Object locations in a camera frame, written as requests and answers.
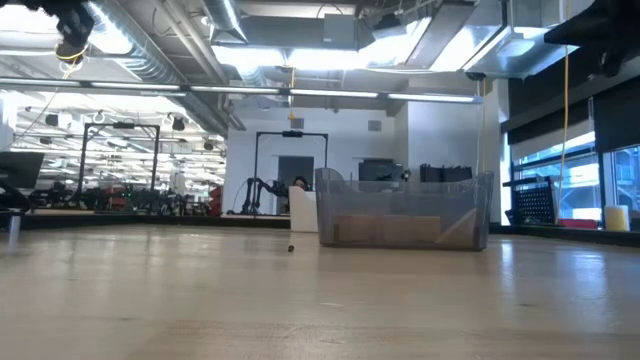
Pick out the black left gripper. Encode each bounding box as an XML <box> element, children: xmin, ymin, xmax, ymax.
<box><xmin>22</xmin><ymin>0</ymin><xmax>96</xmax><ymax>49</ymax></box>

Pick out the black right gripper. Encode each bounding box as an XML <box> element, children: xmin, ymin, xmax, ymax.
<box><xmin>543</xmin><ymin>0</ymin><xmax>640</xmax><ymax>79</ymax></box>

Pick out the grey translucent plastic bin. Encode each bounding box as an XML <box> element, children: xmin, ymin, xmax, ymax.
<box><xmin>314</xmin><ymin>167</ymin><xmax>495</xmax><ymax>252</ymax></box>

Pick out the long ceiling light bar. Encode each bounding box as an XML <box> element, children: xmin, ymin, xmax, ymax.
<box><xmin>0</xmin><ymin>77</ymin><xmax>484</xmax><ymax>105</ymax></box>

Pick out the black monitor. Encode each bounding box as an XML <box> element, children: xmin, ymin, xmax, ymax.
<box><xmin>0</xmin><ymin>151</ymin><xmax>45</xmax><ymax>190</ymax></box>

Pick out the yellow cylinder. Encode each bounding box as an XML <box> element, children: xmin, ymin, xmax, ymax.
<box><xmin>603</xmin><ymin>204</ymin><xmax>631</xmax><ymax>233</ymax></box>

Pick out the black pegboard rack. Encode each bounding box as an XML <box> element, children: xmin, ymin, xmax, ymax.
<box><xmin>502</xmin><ymin>175</ymin><xmax>557</xmax><ymax>226</ymax></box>

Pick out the red box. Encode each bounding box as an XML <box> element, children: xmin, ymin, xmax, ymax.
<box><xmin>556</xmin><ymin>217</ymin><xmax>601</xmax><ymax>230</ymax></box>

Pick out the tall black cabinet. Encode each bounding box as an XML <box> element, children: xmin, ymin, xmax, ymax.
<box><xmin>419</xmin><ymin>163</ymin><xmax>474</xmax><ymax>184</ymax></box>

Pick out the red machine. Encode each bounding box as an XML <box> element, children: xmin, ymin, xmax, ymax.
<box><xmin>208</xmin><ymin>184</ymin><xmax>224</xmax><ymax>217</ymax></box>

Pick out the dark grey door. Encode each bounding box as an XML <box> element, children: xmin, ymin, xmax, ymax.
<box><xmin>278</xmin><ymin>155</ymin><xmax>316</xmax><ymax>189</ymax></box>

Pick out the grey ceiling unit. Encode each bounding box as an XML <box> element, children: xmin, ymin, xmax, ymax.
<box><xmin>323</xmin><ymin>13</ymin><xmax>359</xmax><ymax>50</ymax></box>

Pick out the ceiling cable reel yellow cord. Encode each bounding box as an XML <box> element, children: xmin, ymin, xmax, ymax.
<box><xmin>53</xmin><ymin>42</ymin><xmax>92</xmax><ymax>67</ymax></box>

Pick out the yellow hanging cable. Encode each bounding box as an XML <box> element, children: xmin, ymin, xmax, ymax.
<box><xmin>556</xmin><ymin>44</ymin><xmax>571</xmax><ymax>225</ymax></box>

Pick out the thin yellow hanging cord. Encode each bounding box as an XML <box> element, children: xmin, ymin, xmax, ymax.
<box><xmin>477</xmin><ymin>79</ymin><xmax>487</xmax><ymax>224</ymax></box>

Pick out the silver ceiling duct panel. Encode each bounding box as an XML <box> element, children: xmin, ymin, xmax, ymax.
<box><xmin>399</xmin><ymin>0</ymin><xmax>566</xmax><ymax>81</ymax></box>

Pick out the black aluminium table frame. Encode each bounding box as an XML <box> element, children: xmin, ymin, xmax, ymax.
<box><xmin>0</xmin><ymin>212</ymin><xmax>640</xmax><ymax>247</ymax></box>

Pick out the black gantry frame with camera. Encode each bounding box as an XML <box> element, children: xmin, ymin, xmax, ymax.
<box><xmin>253</xmin><ymin>130</ymin><xmax>330</xmax><ymax>216</ymax></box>

